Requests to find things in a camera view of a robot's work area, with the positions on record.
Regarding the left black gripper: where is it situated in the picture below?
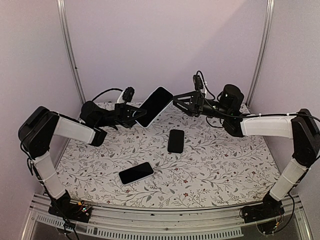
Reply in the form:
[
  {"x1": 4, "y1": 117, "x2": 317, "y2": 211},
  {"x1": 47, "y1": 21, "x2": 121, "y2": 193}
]
[{"x1": 96, "y1": 102, "x2": 149, "y2": 128}]

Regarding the floral patterned table mat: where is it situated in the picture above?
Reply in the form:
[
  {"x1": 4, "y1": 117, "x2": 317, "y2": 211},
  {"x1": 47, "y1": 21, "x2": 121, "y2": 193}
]
[{"x1": 57, "y1": 105, "x2": 280, "y2": 208}]

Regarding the right aluminium frame post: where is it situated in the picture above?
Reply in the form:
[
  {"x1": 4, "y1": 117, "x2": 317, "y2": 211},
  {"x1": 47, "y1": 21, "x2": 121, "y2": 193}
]
[{"x1": 245, "y1": 0, "x2": 275, "y2": 108}]

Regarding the white cased phone on table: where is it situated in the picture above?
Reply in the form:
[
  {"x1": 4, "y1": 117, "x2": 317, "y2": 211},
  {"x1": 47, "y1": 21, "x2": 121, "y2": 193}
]
[{"x1": 118, "y1": 162, "x2": 154, "y2": 185}]

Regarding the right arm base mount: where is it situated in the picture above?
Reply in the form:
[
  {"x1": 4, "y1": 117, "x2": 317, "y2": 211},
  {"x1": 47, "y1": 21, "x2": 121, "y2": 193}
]
[{"x1": 239, "y1": 201, "x2": 285, "y2": 235}]

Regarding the aluminium frame post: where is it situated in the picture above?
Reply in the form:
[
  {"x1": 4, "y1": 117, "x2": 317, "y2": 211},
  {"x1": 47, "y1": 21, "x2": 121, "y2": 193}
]
[
  {"x1": 245, "y1": 0, "x2": 275, "y2": 108},
  {"x1": 56, "y1": 0, "x2": 86, "y2": 104}
]

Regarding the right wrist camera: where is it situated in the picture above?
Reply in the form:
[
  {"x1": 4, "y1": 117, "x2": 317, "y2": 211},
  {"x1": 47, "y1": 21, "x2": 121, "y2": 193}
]
[{"x1": 192, "y1": 70, "x2": 208, "y2": 97}]

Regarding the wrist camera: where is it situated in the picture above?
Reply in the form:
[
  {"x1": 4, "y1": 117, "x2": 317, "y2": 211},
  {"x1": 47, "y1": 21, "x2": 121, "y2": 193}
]
[
  {"x1": 192, "y1": 70, "x2": 208, "y2": 97},
  {"x1": 116, "y1": 86, "x2": 135, "y2": 104}
]

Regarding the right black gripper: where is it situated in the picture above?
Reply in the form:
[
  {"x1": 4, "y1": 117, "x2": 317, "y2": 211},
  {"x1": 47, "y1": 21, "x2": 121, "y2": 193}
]
[{"x1": 173, "y1": 90, "x2": 231, "y2": 120}]

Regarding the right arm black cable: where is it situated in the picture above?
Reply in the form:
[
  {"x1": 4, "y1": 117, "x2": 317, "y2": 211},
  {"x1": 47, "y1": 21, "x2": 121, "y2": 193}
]
[{"x1": 192, "y1": 70, "x2": 320, "y2": 226}]

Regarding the black cased phone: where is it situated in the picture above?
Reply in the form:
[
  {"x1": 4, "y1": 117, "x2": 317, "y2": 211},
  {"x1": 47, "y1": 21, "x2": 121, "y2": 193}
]
[{"x1": 167, "y1": 129, "x2": 185, "y2": 154}]

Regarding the front aluminium rail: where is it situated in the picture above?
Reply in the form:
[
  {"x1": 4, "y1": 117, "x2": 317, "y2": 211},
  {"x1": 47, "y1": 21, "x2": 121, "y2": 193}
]
[{"x1": 21, "y1": 194, "x2": 314, "y2": 240}]

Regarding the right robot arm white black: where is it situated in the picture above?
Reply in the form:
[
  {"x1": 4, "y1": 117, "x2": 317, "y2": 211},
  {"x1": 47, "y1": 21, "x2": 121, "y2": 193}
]
[{"x1": 173, "y1": 84, "x2": 320, "y2": 218}]

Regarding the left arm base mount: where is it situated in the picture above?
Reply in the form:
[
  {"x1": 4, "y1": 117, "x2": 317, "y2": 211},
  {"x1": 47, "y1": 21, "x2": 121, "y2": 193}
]
[{"x1": 48, "y1": 198, "x2": 92, "y2": 223}]

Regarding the left aluminium frame post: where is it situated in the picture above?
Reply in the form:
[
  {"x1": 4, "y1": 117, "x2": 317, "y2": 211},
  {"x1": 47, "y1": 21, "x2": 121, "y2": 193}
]
[{"x1": 56, "y1": 0, "x2": 86, "y2": 104}]

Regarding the light blue cased phone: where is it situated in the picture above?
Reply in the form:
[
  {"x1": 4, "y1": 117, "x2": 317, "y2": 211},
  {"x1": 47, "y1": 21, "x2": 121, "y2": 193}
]
[{"x1": 135, "y1": 86, "x2": 173, "y2": 128}]

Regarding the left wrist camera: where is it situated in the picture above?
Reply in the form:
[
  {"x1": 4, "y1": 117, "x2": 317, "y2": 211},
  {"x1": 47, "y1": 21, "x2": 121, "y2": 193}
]
[{"x1": 116, "y1": 86, "x2": 135, "y2": 104}]

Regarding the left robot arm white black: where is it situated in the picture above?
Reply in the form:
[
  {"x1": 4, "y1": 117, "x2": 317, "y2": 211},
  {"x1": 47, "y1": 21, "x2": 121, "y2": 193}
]
[{"x1": 18, "y1": 101, "x2": 147, "y2": 217}]

